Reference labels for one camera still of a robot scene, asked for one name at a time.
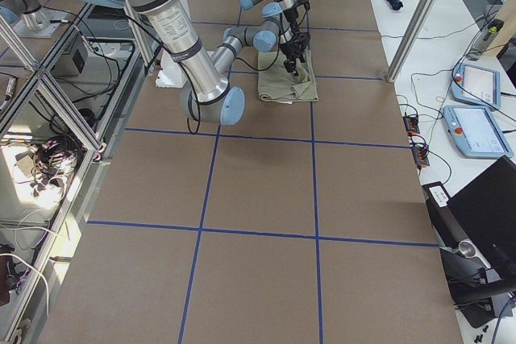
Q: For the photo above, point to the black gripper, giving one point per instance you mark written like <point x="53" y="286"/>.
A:
<point x="291" y="51"/>
<point x="289" y="15"/>

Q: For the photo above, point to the sage green long-sleeve shirt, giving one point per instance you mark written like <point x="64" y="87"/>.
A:
<point x="277" y="85"/>

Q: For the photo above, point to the orange electronics module far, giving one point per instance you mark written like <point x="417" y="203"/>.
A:
<point x="411" y="124"/>

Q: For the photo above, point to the orange electronics module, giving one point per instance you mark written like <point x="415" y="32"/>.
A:
<point x="411" y="124"/>
<point x="420" y="153"/>

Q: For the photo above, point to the orange electronics module near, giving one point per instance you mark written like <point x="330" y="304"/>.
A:
<point x="420" y="153"/>

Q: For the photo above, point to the far blue teach pendant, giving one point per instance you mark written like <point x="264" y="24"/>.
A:
<point x="476" y="85"/>

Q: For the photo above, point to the blue teach pendant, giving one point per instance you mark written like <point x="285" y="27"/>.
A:
<point x="475" y="132"/>
<point x="476" y="85"/>

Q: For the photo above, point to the near blue teach pendant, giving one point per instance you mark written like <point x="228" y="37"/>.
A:
<point x="475" y="132"/>

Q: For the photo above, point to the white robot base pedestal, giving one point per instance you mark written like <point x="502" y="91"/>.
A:
<point x="170" y="74"/>

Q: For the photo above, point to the aluminium frame post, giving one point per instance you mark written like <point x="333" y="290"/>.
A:
<point x="409" y="38"/>

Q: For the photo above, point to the aluminium truss frame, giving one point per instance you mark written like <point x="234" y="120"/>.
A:
<point x="66" y="86"/>

